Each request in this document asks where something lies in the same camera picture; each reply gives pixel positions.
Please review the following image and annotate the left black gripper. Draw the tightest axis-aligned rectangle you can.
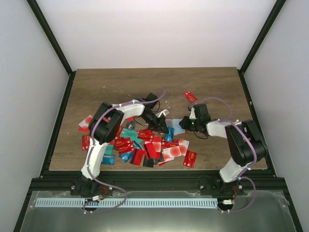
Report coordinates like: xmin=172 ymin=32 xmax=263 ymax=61
xmin=140 ymin=111 xmax=169 ymax=134

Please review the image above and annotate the blue card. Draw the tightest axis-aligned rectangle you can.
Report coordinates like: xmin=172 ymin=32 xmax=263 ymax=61
xmin=164 ymin=126 xmax=174 ymax=143

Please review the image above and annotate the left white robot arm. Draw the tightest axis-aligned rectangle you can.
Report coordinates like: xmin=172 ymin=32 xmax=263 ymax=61
xmin=81 ymin=90 xmax=168 ymax=195

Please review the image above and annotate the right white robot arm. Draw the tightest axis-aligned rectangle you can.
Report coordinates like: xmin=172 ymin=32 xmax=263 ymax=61
xmin=179 ymin=103 xmax=268 ymax=195

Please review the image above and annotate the red gold card upper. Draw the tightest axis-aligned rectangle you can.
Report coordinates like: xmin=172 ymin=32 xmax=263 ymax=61
xmin=137 ymin=129 xmax=155 ymax=141

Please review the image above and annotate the lone red card far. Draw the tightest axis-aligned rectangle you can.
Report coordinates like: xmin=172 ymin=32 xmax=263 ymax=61
xmin=183 ymin=91 xmax=197 ymax=103

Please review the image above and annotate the white red circle card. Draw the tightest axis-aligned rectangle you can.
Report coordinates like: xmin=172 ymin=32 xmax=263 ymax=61
xmin=162 ymin=139 xmax=189 ymax=158

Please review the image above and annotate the black VIP card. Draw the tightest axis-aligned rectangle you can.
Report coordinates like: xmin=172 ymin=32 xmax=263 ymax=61
xmin=125 ymin=120 xmax=137 ymax=131

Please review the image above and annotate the teal VIP card centre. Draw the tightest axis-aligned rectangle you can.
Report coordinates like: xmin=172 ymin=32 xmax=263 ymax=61
xmin=120 ymin=128 xmax=143 ymax=149

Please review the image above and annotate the red VIP card right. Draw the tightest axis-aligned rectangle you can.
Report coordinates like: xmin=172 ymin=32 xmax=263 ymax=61
xmin=183 ymin=150 xmax=197 ymax=168

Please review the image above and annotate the red gold VIP card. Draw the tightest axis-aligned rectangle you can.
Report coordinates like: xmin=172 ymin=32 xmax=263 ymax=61
xmin=114 ymin=138 xmax=135 ymax=154

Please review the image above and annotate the white red card left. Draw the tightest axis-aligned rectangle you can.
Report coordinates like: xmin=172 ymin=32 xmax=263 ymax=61
xmin=78 ymin=115 xmax=93 ymax=133

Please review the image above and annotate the light blue slotted strip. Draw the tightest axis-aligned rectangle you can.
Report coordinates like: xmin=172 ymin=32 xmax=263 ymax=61
xmin=35 ymin=198 xmax=218 ymax=209

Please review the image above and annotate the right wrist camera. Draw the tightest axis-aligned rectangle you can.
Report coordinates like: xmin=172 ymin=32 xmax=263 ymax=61
xmin=188 ymin=106 xmax=196 ymax=119

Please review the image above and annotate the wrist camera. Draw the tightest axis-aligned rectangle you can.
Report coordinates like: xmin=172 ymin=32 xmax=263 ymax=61
xmin=188 ymin=106 xmax=196 ymax=119
xmin=156 ymin=109 xmax=169 ymax=117

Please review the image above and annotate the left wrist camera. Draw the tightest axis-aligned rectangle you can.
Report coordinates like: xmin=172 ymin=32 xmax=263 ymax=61
xmin=156 ymin=109 xmax=169 ymax=117

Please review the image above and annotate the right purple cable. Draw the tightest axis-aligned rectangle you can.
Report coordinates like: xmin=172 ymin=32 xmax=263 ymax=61
xmin=190 ymin=97 xmax=258 ymax=215

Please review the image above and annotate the purple cable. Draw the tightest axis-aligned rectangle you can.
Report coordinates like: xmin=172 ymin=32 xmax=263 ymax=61
xmin=85 ymin=89 xmax=167 ymax=215
xmin=190 ymin=97 xmax=258 ymax=215

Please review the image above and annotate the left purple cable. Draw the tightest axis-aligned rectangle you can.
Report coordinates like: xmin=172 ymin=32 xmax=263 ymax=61
xmin=85 ymin=89 xmax=167 ymax=215

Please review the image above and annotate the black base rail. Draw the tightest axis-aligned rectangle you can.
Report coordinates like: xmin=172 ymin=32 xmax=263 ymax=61
xmin=29 ymin=170 xmax=287 ymax=196

